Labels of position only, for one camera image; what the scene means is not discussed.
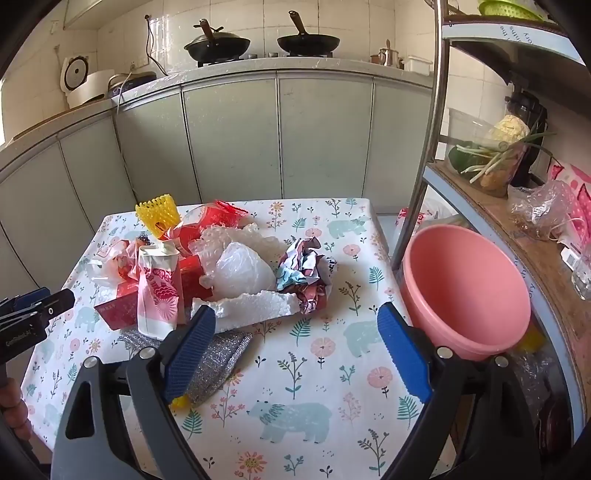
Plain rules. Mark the person's left hand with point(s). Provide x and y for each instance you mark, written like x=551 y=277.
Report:
x=11 y=408

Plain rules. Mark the silver mesh pad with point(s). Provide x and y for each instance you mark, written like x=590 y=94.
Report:
x=224 y=355

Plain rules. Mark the crumpled pink plastic wrapper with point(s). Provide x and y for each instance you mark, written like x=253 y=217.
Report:
x=117 y=264

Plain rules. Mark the black blender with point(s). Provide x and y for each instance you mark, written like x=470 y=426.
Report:
x=531 y=110

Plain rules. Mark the vegetables on shelf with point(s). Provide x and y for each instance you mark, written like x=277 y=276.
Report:
x=461 y=134

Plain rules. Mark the pink polka dot bag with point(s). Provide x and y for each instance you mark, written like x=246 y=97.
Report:
x=577 y=189

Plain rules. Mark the metal kettle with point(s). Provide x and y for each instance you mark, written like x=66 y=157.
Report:
x=388 y=55

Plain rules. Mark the brown cardboard sheet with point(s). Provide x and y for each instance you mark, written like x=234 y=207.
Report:
x=508 y=240

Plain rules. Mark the metal shelf rack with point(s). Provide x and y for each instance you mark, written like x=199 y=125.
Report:
x=429 y=115

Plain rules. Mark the grey kitchen cabinet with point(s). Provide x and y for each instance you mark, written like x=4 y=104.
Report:
x=231 y=138

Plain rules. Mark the crumpled printed paper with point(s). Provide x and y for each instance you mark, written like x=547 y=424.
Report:
x=300 y=270

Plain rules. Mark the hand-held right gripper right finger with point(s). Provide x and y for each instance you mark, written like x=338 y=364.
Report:
x=404 y=355

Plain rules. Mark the bubble wrap sheet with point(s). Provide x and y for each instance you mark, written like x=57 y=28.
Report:
x=217 y=240

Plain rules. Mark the pink and white pouch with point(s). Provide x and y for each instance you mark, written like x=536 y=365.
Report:
x=157 y=295

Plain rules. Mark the red clear plastic packaging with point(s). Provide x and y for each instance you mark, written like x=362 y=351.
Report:
x=221 y=213

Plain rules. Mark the white labelled packet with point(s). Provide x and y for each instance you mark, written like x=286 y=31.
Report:
x=572 y=259

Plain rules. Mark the black wok with lid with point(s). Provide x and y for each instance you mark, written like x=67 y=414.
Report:
x=217 y=46

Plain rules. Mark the red and white box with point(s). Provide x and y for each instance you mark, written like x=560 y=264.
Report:
x=115 y=310

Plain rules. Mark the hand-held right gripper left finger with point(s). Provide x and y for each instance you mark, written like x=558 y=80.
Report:
x=189 y=357

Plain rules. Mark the white rice cooker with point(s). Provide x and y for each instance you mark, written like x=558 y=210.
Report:
x=81 y=81

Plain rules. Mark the pink plastic basin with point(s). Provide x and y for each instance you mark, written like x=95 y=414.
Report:
x=461 y=286

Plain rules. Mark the clear drinking glass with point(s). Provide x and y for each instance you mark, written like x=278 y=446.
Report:
x=582 y=279

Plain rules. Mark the yellow foam fruit net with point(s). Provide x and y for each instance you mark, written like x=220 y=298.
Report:
x=157 y=214

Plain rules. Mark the green colander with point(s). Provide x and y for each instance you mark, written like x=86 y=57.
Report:
x=508 y=10

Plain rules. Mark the cauliflower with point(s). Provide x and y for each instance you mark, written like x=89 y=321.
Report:
x=508 y=129

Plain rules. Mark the black induction cooker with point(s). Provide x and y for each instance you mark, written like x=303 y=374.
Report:
x=134 y=83

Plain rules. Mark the red and white plastic bag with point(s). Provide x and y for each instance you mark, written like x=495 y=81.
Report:
x=429 y=217

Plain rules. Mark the floral bear tablecloth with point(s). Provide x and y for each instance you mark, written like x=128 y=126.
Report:
x=300 y=369

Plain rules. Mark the white rectangular container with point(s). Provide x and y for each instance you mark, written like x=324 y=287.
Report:
x=418 y=65

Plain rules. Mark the crumpled clear plastic bag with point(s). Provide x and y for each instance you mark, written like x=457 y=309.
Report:
x=540 y=207

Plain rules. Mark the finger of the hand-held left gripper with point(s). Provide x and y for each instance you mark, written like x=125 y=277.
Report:
x=57 y=302
x=27 y=297

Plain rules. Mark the black frying pan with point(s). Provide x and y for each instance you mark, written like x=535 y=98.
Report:
x=307 y=44

